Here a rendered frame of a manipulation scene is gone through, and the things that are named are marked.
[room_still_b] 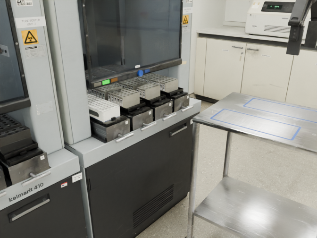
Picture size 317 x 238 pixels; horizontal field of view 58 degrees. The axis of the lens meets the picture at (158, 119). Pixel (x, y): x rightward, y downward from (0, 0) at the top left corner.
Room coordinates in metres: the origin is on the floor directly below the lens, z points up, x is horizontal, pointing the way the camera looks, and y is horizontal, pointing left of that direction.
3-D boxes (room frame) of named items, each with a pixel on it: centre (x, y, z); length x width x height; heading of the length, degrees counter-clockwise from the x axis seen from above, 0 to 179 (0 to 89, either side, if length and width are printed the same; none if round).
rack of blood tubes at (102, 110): (1.26, 0.31, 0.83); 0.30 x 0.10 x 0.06; 48
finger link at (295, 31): (0.71, -0.32, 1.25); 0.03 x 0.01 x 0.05; 138
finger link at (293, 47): (0.72, -0.33, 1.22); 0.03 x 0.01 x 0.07; 48
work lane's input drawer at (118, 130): (1.35, 0.41, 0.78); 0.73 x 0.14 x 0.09; 48
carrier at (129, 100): (1.31, 0.14, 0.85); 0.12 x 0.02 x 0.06; 138
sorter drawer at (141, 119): (1.47, 0.31, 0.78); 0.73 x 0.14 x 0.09; 48
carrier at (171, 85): (1.54, -0.07, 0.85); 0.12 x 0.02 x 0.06; 137
